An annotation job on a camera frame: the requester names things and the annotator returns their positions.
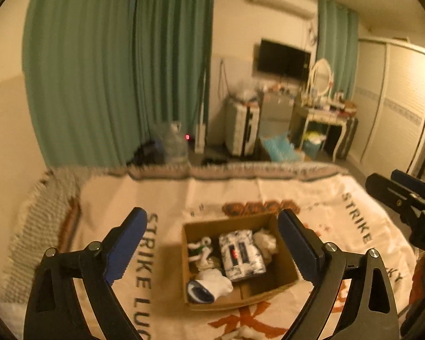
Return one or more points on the white dressing table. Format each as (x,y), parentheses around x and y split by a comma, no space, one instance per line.
(322,115)

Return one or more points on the white cloth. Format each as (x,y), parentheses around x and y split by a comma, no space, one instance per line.
(265,242)

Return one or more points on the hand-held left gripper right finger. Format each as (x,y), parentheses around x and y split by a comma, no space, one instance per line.
(297,244)

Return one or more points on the small white sock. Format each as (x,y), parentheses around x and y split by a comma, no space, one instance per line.
(200,251)

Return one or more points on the clear plastic bag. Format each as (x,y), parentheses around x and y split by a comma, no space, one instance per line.
(244,92)

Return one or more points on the white sliding wardrobe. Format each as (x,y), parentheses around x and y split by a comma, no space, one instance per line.
(393,106)

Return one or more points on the grey mini fridge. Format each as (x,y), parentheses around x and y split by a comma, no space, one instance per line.
(278,113)

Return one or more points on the wide green curtain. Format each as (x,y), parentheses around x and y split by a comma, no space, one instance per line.
(109,60)

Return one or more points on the cardboard box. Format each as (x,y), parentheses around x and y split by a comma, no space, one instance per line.
(269,276)

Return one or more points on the floral tissue pack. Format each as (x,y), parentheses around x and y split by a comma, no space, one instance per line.
(242,267)

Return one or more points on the white sock with dark toe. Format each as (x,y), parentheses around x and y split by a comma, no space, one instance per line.
(216,283)

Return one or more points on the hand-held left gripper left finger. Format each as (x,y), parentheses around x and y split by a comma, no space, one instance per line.
(125,244)

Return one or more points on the checkered bedsheet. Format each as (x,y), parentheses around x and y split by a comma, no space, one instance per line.
(39,219)

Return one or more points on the oval white mirror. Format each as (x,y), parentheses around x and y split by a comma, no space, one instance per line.
(320,76)

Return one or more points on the white suitcase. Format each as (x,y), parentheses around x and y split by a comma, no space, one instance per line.
(241,127)

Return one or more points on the white mop pole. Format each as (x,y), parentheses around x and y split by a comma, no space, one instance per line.
(200,113)

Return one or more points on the clear water jug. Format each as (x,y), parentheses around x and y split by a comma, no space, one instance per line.
(171,145)

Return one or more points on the black wall television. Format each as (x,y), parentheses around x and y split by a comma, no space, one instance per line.
(281,58)

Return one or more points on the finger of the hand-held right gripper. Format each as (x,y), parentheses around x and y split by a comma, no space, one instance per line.
(389,193)
(411,184)

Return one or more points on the narrow green curtain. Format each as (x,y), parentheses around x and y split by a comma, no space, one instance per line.
(336,42)

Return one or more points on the cream printed blanket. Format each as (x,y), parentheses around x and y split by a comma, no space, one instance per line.
(233,191)

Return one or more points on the blue plastic basket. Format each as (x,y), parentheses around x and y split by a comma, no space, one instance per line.
(276,147)

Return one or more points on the green waste bin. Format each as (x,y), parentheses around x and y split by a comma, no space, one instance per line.
(313,145)

